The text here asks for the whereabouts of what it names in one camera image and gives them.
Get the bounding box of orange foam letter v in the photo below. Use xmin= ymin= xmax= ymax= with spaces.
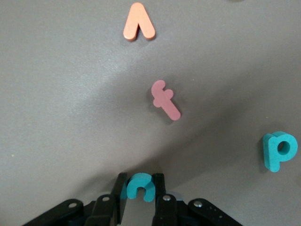
xmin=123 ymin=2 xmax=156 ymax=42

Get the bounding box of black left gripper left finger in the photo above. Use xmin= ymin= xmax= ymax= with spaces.
xmin=22 ymin=172 xmax=129 ymax=226

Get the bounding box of teal foam letter c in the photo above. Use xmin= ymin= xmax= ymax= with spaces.
xmin=120 ymin=172 xmax=156 ymax=202

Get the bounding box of teal foam letter p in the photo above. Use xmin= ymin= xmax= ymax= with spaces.
xmin=262 ymin=131 xmax=299 ymax=173

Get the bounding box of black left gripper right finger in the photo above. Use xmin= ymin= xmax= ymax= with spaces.
xmin=151 ymin=173 xmax=243 ymax=226

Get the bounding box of pink foam letter f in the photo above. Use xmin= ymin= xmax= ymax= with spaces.
xmin=150 ymin=80 xmax=182 ymax=121

